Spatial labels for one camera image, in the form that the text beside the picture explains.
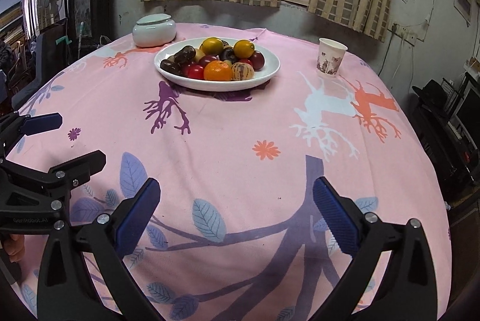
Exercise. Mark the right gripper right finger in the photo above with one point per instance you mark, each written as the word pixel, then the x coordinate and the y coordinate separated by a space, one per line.
pixel 408 289

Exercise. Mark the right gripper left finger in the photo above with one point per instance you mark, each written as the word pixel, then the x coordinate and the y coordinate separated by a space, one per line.
pixel 83 275

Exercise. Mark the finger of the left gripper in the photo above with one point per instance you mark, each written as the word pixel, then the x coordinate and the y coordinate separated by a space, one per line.
pixel 40 124
pixel 78 171

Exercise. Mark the red cherry tomato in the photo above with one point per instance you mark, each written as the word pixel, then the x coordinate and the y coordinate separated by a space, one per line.
pixel 195 72

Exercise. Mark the dark purple plum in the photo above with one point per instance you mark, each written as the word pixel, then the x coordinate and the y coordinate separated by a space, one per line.
pixel 203 62

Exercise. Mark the large orange tangerine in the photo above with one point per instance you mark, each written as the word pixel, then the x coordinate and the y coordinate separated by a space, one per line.
pixel 218 71

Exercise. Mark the yellow-green round fruit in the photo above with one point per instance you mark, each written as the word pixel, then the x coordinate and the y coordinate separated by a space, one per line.
pixel 212 46

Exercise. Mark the red tomato front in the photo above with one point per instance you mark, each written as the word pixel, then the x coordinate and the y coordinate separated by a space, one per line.
pixel 245 60

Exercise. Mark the orange-yellow round fruit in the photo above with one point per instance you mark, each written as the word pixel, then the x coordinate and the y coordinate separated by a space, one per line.
pixel 244 49

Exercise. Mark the dark water chestnut front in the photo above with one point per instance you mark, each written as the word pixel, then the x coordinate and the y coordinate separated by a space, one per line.
pixel 171 67

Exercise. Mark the pale yellow round fruit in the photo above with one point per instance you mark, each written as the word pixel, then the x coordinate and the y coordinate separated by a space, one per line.
pixel 199 54

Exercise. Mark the person's left hand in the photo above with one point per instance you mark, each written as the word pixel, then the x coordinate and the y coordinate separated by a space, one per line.
pixel 14 247

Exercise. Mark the standing fan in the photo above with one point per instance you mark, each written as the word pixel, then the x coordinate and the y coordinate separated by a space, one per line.
pixel 48 12

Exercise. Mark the white ceramic lidded jar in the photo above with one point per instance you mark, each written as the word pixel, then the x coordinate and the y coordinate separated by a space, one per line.
pixel 154 30

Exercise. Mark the pink patterned tablecloth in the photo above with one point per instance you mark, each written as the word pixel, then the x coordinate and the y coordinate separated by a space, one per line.
pixel 236 235

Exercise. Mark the black metal shelf rack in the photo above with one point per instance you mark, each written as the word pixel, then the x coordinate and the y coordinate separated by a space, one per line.
pixel 454 157

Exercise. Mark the computer monitor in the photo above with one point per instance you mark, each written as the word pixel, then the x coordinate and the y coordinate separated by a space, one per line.
pixel 465 115

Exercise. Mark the white oval plate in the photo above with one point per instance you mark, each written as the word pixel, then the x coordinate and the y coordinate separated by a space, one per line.
pixel 271 67

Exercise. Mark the floral paper cup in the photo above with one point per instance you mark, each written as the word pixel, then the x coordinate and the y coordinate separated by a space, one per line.
pixel 330 56

